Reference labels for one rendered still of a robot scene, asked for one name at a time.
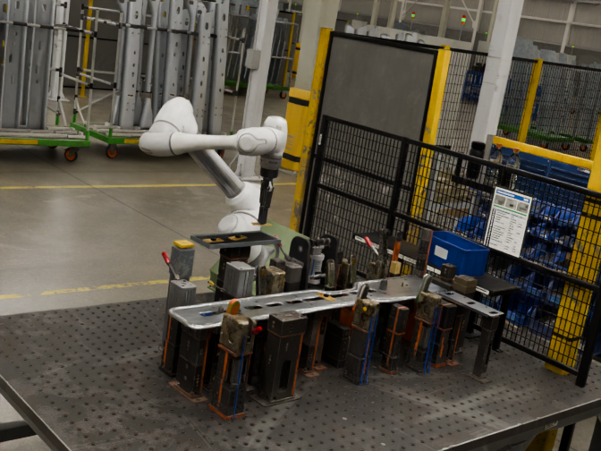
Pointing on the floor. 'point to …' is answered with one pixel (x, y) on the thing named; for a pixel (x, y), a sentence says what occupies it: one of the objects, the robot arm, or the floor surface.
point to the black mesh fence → (468, 234)
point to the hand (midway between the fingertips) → (262, 215)
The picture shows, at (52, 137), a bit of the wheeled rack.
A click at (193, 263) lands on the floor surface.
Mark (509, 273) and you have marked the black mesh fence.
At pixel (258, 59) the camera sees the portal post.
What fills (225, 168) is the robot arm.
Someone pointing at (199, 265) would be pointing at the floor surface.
